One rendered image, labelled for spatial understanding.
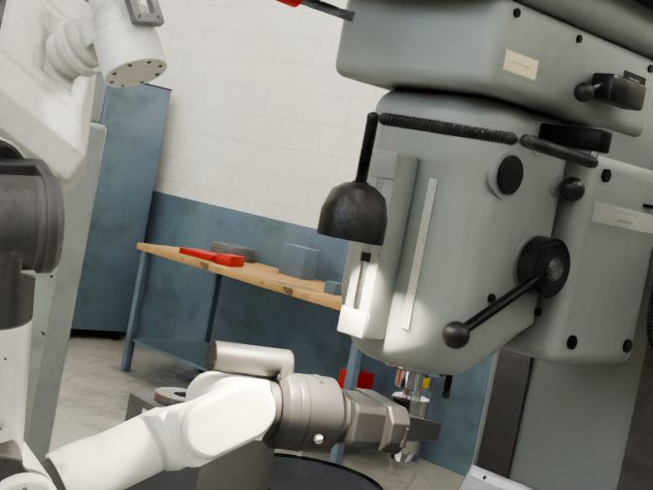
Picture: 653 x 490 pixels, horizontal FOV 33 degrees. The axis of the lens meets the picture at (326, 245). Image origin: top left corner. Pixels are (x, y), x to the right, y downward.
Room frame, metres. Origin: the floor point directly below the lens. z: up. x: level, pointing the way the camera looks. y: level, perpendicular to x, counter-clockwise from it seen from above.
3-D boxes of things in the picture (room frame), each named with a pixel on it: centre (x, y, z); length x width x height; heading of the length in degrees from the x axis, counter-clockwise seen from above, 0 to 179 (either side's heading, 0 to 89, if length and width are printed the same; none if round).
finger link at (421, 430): (1.31, -0.15, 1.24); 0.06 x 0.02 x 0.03; 116
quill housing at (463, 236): (1.34, -0.14, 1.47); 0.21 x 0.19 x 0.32; 45
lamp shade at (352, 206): (1.18, -0.02, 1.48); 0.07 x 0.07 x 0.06
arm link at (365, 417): (1.30, -0.05, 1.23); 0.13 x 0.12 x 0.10; 26
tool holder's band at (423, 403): (1.34, -0.14, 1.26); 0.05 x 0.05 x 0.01
